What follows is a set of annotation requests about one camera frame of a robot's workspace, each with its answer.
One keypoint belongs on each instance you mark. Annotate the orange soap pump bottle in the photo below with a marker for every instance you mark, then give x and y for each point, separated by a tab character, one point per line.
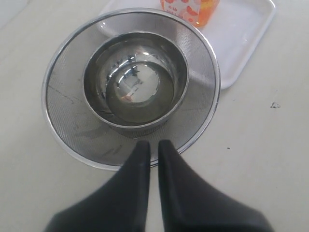
195	12

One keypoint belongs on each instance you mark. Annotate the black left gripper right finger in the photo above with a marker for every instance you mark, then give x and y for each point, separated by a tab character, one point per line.
190	204

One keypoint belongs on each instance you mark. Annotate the steel mesh strainer basin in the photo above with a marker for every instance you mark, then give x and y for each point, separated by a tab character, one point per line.
87	138

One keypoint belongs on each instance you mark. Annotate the small stainless steel bowl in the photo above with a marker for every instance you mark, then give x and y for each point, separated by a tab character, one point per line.
135	82

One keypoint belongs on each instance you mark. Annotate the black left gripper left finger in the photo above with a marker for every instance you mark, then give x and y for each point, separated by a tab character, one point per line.
120	205

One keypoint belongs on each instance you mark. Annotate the white plastic tray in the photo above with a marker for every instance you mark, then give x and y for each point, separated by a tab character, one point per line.
233	31

